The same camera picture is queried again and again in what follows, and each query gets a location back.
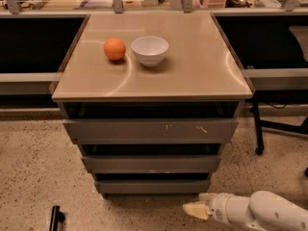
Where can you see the grey middle drawer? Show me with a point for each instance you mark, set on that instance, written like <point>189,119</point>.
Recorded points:
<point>151,164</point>

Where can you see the black stand leg with caster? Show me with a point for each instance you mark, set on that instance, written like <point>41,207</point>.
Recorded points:
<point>301,129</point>

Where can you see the white bowl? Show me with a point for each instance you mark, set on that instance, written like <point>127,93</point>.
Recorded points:
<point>149,51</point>

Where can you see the grey drawer cabinet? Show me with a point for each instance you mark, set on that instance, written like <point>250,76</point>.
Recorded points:
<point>198,78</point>

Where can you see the grey drawer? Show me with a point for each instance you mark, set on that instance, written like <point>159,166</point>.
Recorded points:
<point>151,164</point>
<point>151,131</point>
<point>152,187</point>

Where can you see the orange fruit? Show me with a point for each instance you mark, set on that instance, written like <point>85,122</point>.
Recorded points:
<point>114,49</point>

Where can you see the grey top drawer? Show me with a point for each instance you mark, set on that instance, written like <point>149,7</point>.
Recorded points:
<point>151,131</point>

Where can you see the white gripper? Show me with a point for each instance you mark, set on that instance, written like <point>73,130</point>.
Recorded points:
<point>218,208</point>

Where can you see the grey bottom drawer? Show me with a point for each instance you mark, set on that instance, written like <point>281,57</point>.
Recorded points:
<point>152,187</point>

